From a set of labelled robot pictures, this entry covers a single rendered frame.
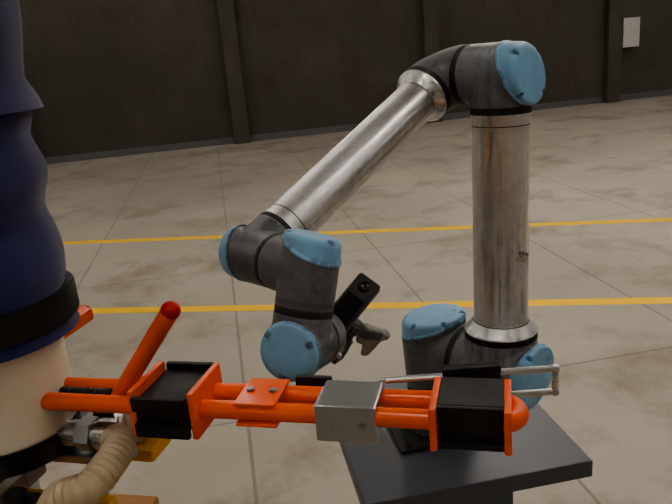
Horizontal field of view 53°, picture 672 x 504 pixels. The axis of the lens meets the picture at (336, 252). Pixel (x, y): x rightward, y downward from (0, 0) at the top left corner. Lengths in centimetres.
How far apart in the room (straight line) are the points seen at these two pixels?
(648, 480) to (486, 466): 140
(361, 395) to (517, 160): 69
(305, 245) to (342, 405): 30
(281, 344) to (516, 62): 66
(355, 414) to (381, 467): 81
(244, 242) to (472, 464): 76
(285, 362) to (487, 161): 58
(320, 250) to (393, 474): 69
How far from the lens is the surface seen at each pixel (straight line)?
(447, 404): 73
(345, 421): 76
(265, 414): 78
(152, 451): 99
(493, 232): 135
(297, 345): 98
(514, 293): 139
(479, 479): 151
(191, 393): 80
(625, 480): 286
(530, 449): 161
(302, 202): 113
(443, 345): 150
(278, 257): 100
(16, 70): 87
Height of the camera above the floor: 164
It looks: 17 degrees down
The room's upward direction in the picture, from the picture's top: 5 degrees counter-clockwise
